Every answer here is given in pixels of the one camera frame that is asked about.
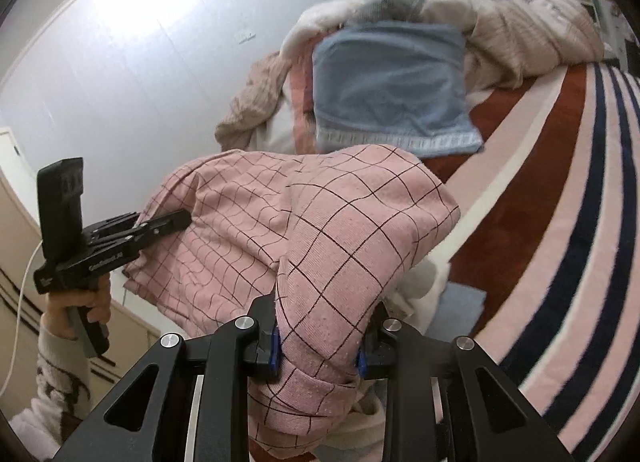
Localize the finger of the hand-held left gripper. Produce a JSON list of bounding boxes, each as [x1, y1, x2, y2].
[[86, 211, 142, 243], [131, 209, 193, 244]]

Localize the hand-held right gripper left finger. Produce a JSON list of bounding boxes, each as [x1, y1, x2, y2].
[[50, 295, 282, 462]]

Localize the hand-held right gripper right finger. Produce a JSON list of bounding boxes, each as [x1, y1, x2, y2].
[[356, 299, 596, 462]]

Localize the pink checked pants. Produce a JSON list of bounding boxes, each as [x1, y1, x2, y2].
[[122, 142, 462, 452]]

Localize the person's left forearm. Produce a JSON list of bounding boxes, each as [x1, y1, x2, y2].
[[9, 317, 93, 450]]

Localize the person's left hand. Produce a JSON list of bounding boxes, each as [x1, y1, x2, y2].
[[42, 273, 114, 343]]

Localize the striped plush blanket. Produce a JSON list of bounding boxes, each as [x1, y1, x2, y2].
[[245, 60, 640, 462]]

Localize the white fluffy cloth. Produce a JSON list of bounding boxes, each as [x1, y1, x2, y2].
[[279, 0, 368, 59]]

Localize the blue towel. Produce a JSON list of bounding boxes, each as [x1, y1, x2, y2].
[[311, 22, 485, 159]]

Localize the beige striped quilt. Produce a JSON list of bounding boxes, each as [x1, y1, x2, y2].
[[215, 0, 607, 153]]

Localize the white cable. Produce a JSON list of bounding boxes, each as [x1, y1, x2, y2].
[[0, 241, 47, 399]]

